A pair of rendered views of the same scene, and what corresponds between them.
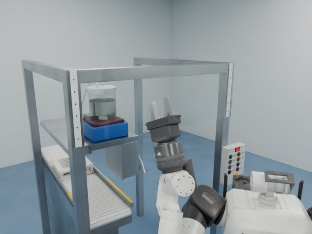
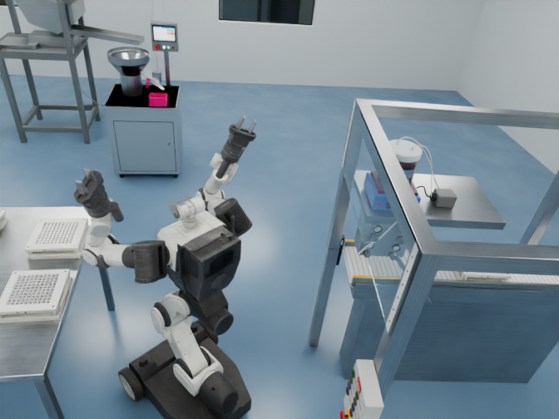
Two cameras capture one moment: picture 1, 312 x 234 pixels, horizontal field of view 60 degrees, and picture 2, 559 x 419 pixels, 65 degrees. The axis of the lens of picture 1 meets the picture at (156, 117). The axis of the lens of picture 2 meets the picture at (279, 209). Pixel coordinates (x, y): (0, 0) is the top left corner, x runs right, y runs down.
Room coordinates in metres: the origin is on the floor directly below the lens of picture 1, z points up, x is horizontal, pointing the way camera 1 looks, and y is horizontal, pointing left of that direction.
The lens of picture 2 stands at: (1.79, -1.42, 2.42)
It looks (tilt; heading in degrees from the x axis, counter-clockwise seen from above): 36 degrees down; 119
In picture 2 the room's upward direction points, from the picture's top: 6 degrees clockwise
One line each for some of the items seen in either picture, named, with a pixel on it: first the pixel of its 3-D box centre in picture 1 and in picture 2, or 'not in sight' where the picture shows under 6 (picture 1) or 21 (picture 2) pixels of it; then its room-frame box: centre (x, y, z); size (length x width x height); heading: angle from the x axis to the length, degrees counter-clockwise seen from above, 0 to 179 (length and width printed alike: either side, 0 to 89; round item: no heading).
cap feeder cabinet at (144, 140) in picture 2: not in sight; (148, 132); (-1.27, 1.30, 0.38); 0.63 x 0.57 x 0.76; 40
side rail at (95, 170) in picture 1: (90, 165); (482, 283); (1.93, 0.51, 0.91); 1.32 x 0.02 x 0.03; 34
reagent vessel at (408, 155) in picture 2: not in sight; (399, 163); (1.42, 0.29, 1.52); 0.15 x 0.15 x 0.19
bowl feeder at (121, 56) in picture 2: not in sight; (137, 73); (-1.34, 1.32, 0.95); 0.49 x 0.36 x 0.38; 40
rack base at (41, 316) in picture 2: not in sight; (37, 298); (0.26, -0.80, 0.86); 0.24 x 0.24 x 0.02; 41
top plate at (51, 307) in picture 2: not in sight; (34, 290); (0.26, -0.80, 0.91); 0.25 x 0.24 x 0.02; 131
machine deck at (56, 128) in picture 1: (84, 130); (423, 198); (1.54, 0.42, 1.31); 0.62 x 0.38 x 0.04; 34
